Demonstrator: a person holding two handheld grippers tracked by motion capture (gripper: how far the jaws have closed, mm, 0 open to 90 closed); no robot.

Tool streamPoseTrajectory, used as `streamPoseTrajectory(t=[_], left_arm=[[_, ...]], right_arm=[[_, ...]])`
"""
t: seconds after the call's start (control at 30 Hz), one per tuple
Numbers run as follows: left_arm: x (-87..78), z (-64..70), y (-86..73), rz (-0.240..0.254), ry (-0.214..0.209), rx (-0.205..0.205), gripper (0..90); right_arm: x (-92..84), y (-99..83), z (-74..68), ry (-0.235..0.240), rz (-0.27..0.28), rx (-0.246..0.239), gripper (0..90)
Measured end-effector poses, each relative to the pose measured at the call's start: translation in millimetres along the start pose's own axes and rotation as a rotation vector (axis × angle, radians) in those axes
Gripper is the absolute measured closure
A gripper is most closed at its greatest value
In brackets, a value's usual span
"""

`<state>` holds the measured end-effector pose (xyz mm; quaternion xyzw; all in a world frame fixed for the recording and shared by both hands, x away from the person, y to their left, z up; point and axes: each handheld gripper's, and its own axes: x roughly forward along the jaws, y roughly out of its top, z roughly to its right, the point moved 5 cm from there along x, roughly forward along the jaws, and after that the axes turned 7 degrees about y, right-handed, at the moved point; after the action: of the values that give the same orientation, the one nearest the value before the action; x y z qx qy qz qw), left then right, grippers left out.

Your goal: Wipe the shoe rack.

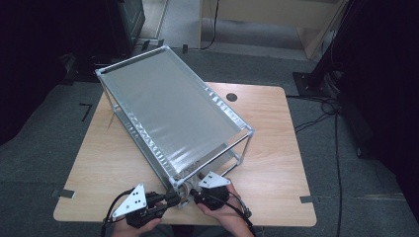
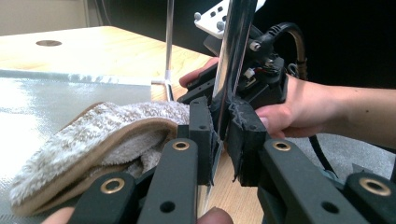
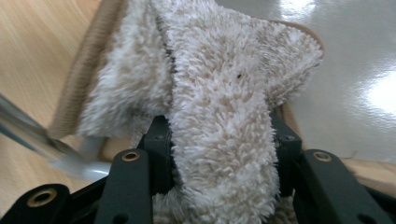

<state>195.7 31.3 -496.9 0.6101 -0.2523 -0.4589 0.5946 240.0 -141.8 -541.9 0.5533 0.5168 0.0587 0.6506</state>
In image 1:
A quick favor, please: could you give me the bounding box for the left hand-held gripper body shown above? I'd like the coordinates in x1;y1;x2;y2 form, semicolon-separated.
112;183;168;229

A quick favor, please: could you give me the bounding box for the person's right hand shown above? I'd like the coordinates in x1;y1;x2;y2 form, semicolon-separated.
197;184;252;232

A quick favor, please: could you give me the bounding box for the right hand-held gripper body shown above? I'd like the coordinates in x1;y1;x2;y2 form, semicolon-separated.
197;171;231;211

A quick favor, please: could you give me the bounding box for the grey cable loop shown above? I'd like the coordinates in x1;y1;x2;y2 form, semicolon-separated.
91;53;115;66

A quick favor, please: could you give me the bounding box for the silver metal shelf rack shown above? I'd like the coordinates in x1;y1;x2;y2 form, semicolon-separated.
94;44;255;209

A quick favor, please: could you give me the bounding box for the black tape corner mark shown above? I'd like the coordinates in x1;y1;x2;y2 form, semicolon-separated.
78;103;94;122

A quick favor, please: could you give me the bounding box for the right hand-held gripper cable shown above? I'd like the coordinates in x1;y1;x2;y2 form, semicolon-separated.
210;194;256;236

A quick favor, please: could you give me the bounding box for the black floor cable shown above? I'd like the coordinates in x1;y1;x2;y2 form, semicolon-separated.
286;94;344;237

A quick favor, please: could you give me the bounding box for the person's left hand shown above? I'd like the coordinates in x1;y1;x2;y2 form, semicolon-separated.
111;200;163;237

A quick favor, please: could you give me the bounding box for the black metal stand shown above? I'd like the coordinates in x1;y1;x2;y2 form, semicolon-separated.
292;0;360;98

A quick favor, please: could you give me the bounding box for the hand-held gripper cable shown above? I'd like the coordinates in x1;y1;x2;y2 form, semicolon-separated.
100;189;134;237
210;194;256;236

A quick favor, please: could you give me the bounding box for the black stand base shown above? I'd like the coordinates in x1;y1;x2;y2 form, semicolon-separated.
62;52;110;84

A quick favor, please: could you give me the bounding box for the black hanging cable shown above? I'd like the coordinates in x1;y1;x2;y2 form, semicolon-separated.
202;0;220;50

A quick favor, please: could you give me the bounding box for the left hand-held gripper cable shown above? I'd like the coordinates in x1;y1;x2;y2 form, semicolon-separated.
100;189;134;237

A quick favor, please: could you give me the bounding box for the dark cabinet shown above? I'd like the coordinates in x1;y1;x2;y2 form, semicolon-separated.
105;0;146;58

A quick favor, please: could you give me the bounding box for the dark curtain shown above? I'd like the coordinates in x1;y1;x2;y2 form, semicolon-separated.
0;0;110;146
332;0;419;215

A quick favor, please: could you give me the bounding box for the beige wooden furniture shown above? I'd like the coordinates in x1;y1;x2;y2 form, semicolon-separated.
199;0;350;61

